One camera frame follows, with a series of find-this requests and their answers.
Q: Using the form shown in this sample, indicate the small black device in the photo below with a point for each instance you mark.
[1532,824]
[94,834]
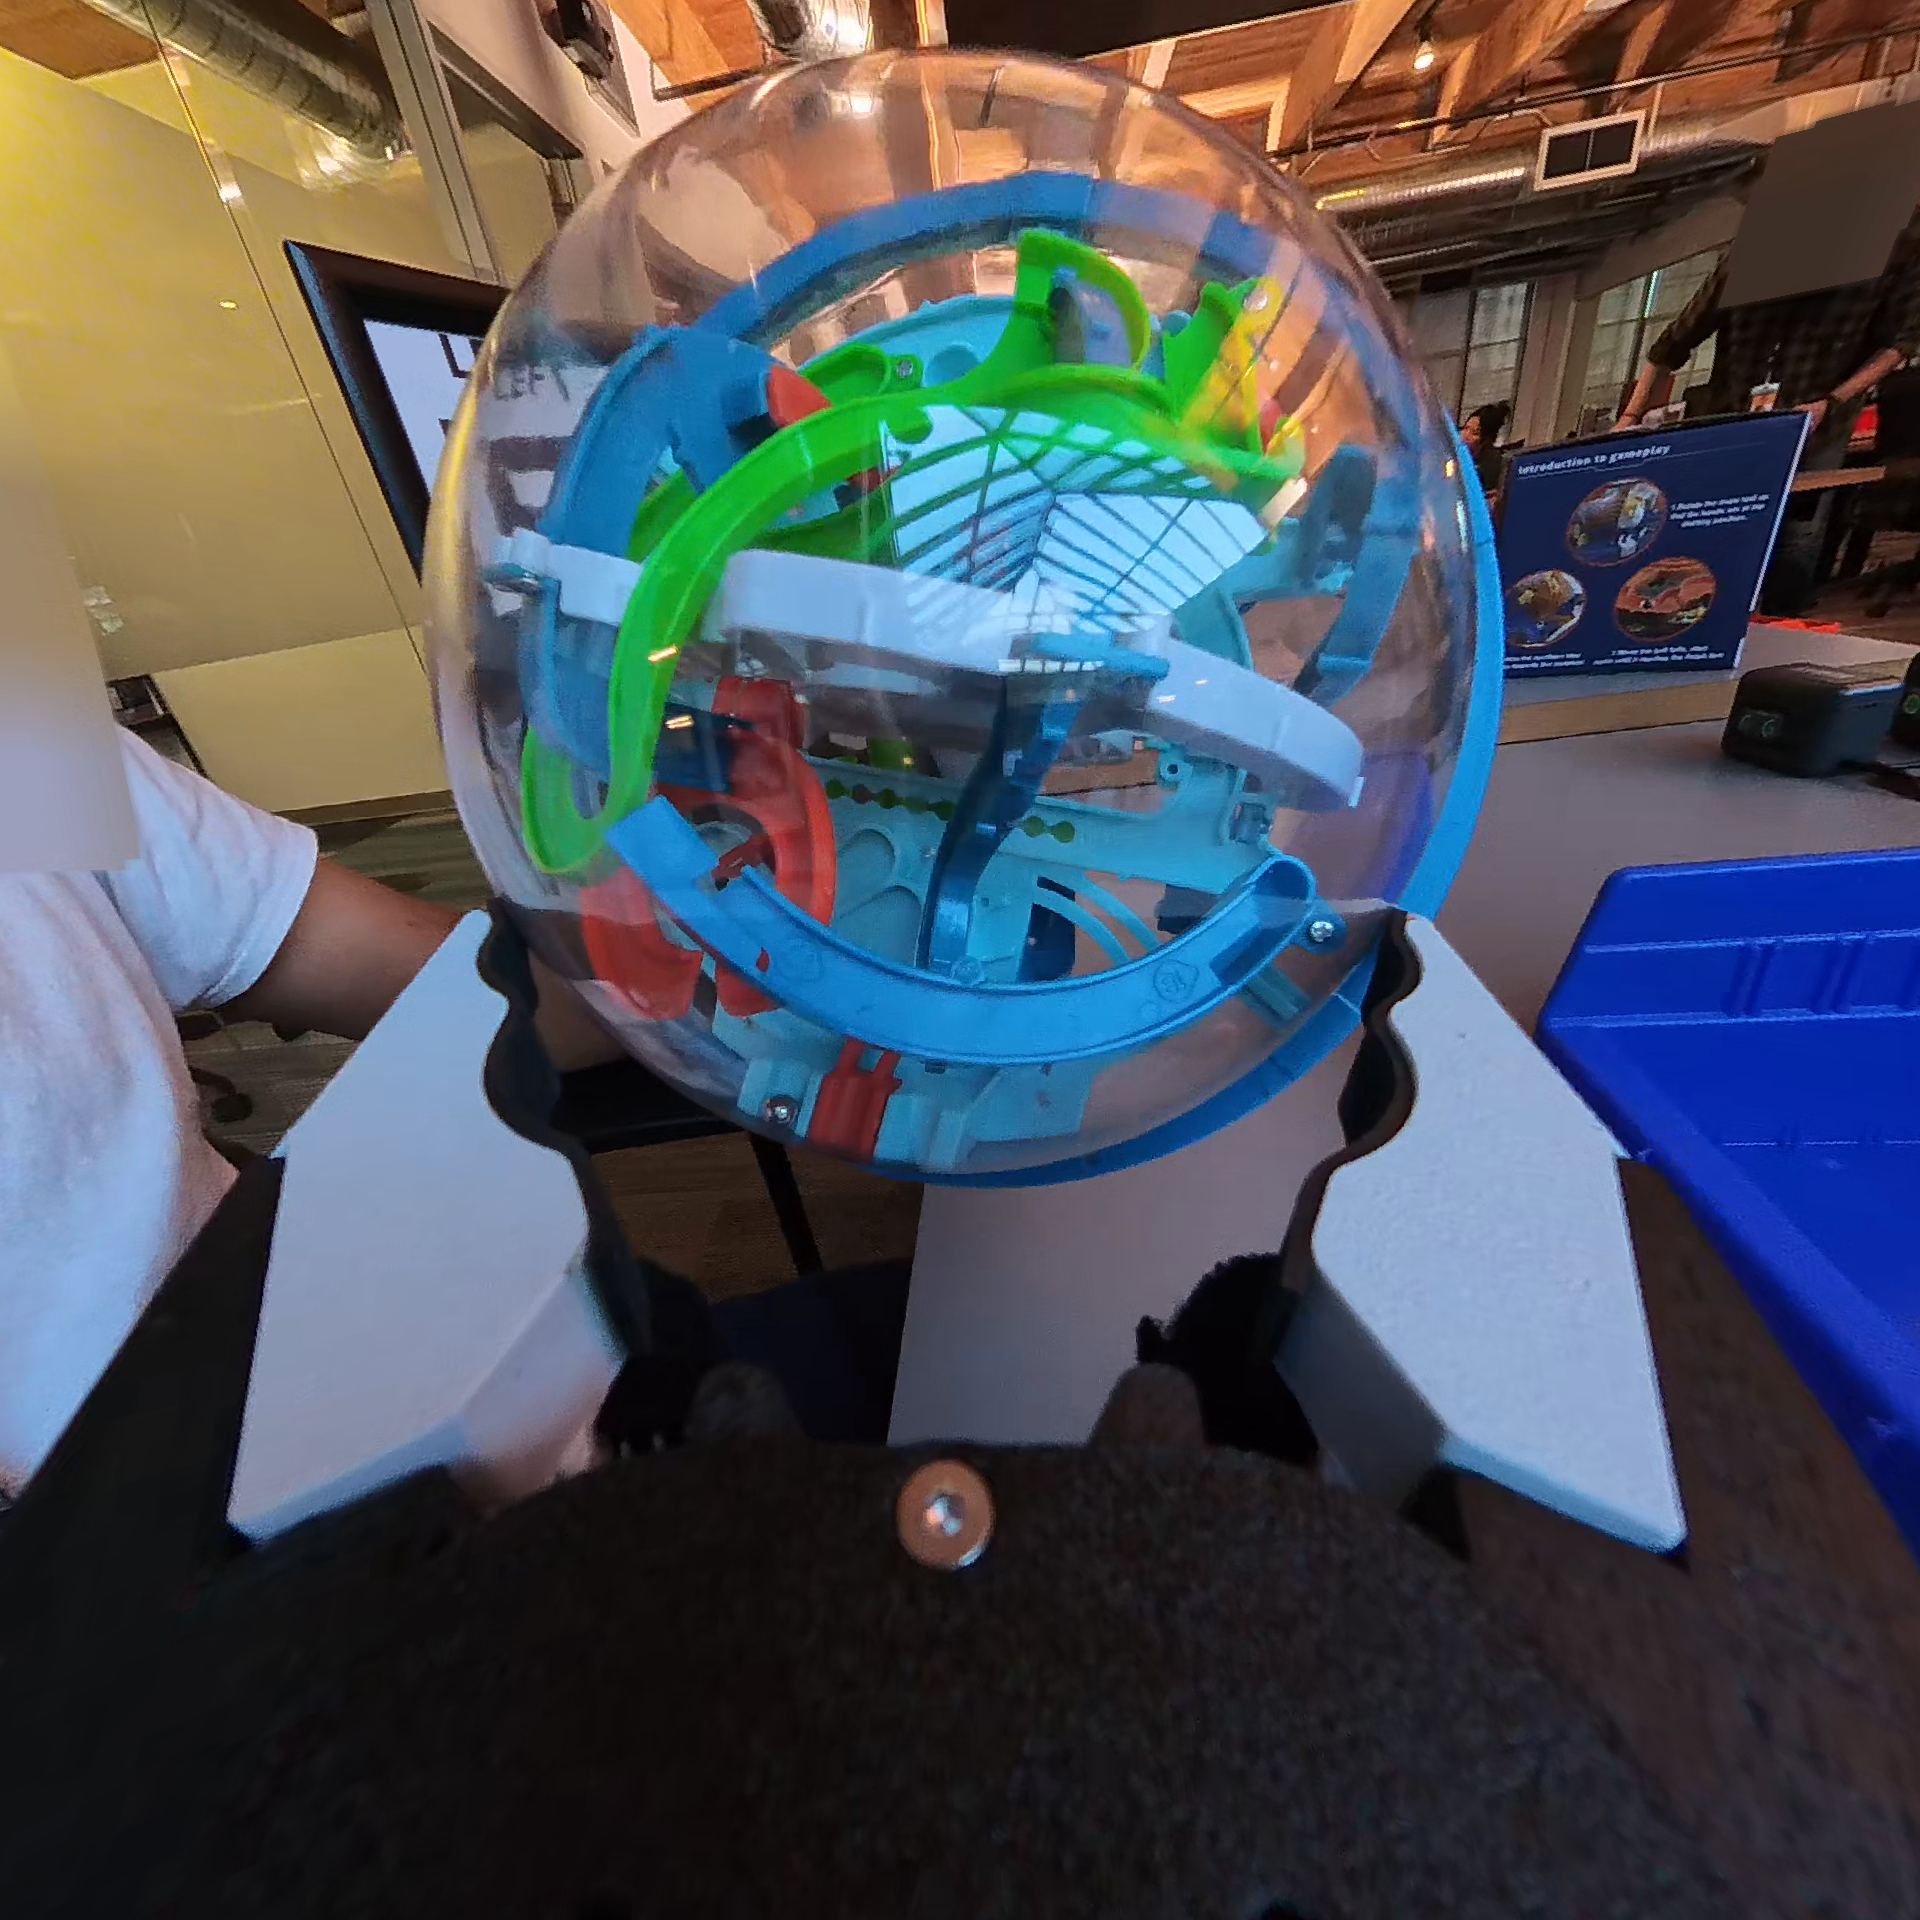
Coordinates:
[1815,721]

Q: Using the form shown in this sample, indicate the person in white shirt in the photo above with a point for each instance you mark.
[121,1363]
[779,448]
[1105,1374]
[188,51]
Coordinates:
[91,1125]

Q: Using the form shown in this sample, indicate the clear plastic maze ball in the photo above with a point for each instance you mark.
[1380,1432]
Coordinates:
[962,629]

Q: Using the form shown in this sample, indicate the white air vent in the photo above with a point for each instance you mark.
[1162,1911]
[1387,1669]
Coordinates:
[1590,149]

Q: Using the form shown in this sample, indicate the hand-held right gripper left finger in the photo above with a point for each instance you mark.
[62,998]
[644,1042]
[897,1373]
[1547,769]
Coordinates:
[421,1245]

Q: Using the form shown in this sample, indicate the metal ventilation duct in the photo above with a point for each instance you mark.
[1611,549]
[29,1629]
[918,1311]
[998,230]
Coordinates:
[254,75]

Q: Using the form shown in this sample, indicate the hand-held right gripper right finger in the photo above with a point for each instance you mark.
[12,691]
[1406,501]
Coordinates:
[1484,1261]

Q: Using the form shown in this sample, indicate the blue gameplay instruction card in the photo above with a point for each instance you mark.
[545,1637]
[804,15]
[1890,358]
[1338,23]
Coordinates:
[1651,541]

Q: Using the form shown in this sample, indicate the blue plastic bin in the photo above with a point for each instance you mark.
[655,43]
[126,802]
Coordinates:
[1771,1049]

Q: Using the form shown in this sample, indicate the black framed tag sign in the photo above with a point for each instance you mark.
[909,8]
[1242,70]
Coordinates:
[406,375]

